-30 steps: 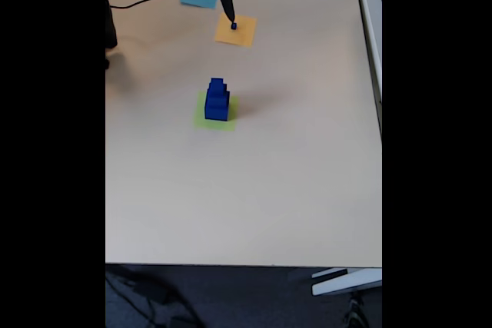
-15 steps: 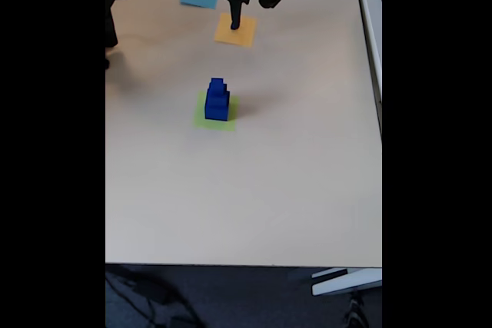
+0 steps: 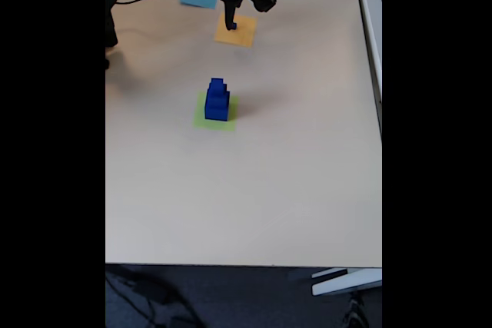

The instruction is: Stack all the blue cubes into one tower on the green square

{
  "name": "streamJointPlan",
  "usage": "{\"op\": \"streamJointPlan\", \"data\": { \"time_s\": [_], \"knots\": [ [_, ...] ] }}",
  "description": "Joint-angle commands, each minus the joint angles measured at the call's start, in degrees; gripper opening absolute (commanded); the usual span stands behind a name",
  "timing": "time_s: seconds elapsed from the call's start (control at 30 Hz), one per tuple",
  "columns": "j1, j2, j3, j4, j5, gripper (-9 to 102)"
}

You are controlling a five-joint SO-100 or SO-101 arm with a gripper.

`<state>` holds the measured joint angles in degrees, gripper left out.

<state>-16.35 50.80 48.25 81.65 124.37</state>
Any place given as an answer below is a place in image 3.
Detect small blue cube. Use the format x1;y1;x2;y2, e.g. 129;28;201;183
209;77;228;94

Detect medium blue cube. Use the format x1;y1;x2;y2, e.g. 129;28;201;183
206;88;231;109

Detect large blue cube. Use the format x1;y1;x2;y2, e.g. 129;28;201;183
204;101;231;121

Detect orange paper square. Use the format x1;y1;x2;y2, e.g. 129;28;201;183
213;12;258;49

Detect green paper square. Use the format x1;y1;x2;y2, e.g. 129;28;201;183
193;91;240;132

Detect white adjacent table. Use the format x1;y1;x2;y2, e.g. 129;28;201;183
352;0;383;137

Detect white table foot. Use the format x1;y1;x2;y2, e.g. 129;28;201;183
311;267;383;297

